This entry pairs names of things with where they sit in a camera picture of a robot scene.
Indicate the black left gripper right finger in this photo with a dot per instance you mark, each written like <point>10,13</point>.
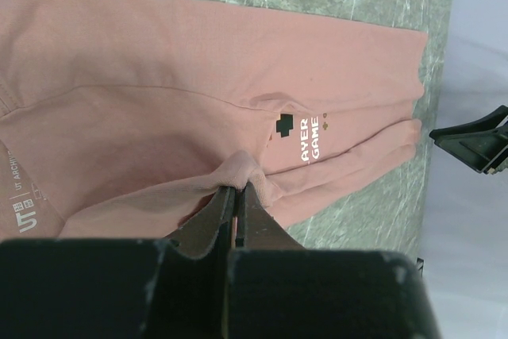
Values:
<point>278,289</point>

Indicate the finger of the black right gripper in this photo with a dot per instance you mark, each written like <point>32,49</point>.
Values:
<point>480,144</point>

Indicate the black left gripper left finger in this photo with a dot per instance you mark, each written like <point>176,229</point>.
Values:
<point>121,288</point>

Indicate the pink t shirt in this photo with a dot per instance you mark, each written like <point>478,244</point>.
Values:
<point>122,118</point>

